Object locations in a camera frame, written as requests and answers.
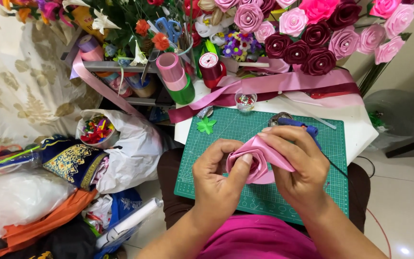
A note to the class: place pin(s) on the maroon ribbon strip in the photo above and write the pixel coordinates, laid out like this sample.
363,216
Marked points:
182,113

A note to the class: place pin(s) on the clear plastic strip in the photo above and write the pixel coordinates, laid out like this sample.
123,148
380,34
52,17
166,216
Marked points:
318,119

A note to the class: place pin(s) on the person's pink shirt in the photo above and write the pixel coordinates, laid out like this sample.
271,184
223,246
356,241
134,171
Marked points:
257,239

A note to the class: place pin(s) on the large pink ribbon roll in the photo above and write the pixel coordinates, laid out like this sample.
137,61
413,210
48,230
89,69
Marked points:
171,68

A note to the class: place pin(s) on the grey shelf rack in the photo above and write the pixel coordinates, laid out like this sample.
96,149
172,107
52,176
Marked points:
120,66

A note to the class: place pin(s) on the brown tape roll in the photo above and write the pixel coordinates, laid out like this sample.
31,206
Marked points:
144,90

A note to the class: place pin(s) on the blue glue gun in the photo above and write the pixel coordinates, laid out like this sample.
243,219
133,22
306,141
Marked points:
309,131

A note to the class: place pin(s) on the clear cup of beads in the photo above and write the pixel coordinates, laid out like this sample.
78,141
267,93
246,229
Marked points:
245,101

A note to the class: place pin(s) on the large transparent plastic bag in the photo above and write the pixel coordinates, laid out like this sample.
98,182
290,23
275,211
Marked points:
401,111

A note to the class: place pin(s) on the black furniture bar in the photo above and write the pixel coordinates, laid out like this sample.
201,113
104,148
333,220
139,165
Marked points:
412,145

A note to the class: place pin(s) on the beige patterned curtain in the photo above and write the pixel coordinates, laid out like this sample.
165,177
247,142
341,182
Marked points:
20,90

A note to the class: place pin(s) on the person's left hand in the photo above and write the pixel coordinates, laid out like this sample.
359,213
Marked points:
216,183

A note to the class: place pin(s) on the small light pink ribbon roll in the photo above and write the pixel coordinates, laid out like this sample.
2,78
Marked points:
93,54

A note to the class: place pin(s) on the navy gold embroidered cloth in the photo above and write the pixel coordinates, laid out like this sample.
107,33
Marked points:
67,162

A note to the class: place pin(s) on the pink ribbon rose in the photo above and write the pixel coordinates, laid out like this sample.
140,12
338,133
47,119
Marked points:
261,153

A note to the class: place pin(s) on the white plastic bag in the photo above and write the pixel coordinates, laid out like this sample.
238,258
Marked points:
138,151

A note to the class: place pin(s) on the bouquet of ribbon roses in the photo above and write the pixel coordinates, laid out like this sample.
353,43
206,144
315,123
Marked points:
311,36

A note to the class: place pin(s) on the long pink ribbon tail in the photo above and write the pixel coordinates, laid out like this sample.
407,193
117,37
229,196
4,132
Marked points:
99,84

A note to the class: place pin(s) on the round metal dish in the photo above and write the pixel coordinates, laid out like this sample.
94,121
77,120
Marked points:
281,115

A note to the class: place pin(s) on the dark red ribbon roll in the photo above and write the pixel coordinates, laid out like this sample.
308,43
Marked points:
210,71

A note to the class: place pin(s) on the person's right hand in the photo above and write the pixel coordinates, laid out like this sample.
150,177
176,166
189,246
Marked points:
304,169

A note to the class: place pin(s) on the green paper flower cutout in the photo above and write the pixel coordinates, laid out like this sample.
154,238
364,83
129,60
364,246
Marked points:
206,126

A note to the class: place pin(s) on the cup of colourful pieces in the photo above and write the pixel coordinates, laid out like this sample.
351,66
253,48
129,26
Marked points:
97,131

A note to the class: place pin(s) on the thin green stick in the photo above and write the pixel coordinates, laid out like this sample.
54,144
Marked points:
5,160

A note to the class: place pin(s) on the blue plastic bag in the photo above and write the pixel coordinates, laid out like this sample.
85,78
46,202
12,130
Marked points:
126,205

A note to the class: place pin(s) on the silver glitter piece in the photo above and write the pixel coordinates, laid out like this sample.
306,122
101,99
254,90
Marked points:
204,111

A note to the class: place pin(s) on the white paper roll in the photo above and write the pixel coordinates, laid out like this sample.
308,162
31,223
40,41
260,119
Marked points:
135,217

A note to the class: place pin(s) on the green ribbon roll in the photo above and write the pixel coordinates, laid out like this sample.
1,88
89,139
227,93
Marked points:
184,95

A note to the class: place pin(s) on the green cutting mat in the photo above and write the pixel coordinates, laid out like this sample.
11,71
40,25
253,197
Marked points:
228,124

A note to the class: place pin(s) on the orange cloth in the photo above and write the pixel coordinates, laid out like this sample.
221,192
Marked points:
49,223

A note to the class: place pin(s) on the black cloth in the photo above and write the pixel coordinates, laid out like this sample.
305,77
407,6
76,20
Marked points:
67,244

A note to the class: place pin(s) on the bunch of artificial flowers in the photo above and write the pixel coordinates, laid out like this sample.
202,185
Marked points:
128,18

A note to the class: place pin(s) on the lilac ribbon roll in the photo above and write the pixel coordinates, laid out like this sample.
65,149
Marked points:
88,43

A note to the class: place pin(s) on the wide pink ribbon strip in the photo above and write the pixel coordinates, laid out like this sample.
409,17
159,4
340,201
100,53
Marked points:
282,81

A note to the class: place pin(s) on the white wooden stick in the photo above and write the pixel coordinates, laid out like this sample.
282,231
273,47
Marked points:
253,64

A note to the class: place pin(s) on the clear plastic bag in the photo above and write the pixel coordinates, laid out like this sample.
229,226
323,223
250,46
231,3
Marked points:
20,201

